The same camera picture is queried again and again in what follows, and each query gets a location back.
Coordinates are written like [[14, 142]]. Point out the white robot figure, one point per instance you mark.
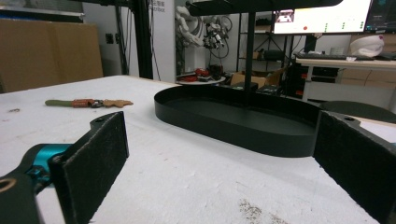
[[190, 28]]

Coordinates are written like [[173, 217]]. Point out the light wooden desk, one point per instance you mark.
[[348, 76]]

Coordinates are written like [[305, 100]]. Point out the round white side table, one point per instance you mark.
[[200, 81]]

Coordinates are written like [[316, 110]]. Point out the brown cardboard sheet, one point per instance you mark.
[[46, 53]]

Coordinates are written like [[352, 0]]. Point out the red tool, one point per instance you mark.
[[201, 72]]

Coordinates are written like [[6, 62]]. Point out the black metal shelf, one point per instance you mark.
[[264, 46]]

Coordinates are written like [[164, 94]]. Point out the white pillar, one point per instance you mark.
[[163, 40]]

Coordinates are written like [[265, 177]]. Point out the white plush cushion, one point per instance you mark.
[[367, 46]]

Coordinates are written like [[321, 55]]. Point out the black two-tier oval tray rack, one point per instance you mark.
[[239, 121]]

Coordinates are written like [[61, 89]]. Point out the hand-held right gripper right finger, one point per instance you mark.
[[358, 158]]

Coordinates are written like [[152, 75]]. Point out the black round chair seat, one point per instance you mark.
[[358, 110]]

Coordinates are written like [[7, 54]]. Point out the wide computer monitor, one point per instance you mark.
[[323, 17]]

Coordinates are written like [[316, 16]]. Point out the black metal stand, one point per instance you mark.
[[137, 37]]

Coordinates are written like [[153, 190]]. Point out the black keyboard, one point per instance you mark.
[[327, 57]]

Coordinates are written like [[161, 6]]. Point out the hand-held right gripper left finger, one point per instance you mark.
[[90, 161]]

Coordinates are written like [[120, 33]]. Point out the open cardboard box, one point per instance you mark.
[[258, 78]]

